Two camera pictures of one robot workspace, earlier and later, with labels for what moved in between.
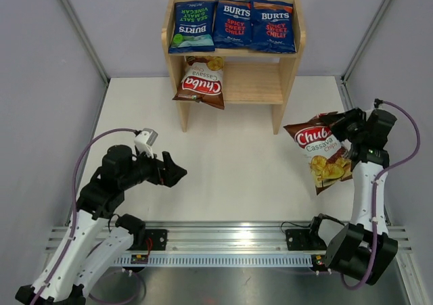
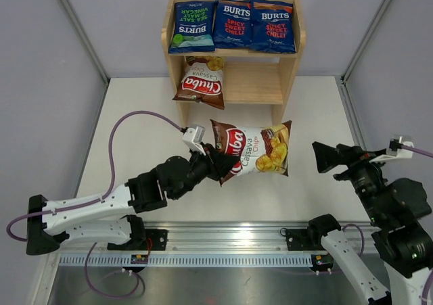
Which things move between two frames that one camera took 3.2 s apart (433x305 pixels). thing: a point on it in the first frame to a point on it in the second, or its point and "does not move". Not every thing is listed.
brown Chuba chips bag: (329, 158) to (262, 149)
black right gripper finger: (341, 129) to (327, 157)
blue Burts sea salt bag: (193, 27) does not move
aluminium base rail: (220, 244) does not move
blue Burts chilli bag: (272, 26) does not move
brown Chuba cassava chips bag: (202, 81) does not move
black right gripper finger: (332, 117) to (353, 152)
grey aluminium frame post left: (66, 5) does not move
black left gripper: (172, 174) to (220, 167)
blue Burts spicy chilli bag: (233, 27) does not move
